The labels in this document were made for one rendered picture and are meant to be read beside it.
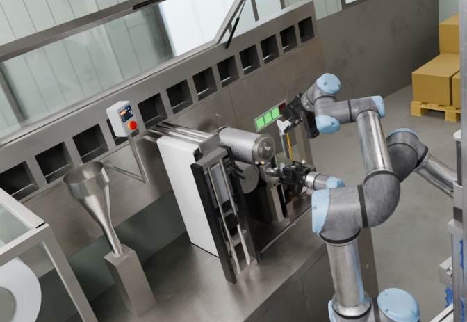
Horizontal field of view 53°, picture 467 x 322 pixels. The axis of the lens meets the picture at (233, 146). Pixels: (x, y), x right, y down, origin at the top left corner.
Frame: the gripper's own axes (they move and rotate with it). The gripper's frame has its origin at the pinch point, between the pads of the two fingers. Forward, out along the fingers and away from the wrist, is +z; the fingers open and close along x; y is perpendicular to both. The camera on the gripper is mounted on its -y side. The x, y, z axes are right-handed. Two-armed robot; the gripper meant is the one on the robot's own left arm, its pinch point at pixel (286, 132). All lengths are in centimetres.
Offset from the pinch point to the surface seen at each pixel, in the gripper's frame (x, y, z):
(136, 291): 73, -13, 40
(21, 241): 103, 14, -20
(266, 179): 5.0, -9.2, 24.0
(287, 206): -5.0, -24.6, 39.1
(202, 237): 35, -12, 47
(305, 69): -73, 26, 42
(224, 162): 30.3, 4.2, 1.0
